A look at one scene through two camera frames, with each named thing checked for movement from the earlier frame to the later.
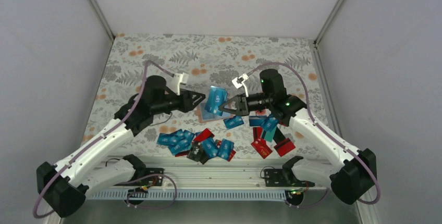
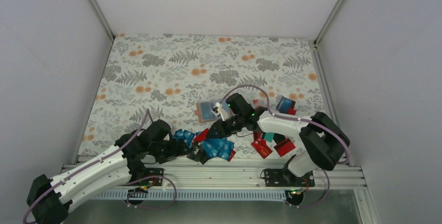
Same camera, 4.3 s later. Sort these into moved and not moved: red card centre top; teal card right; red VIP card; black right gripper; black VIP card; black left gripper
Moved: black right gripper; black left gripper
Not moved: red card centre top; black VIP card; red VIP card; teal card right
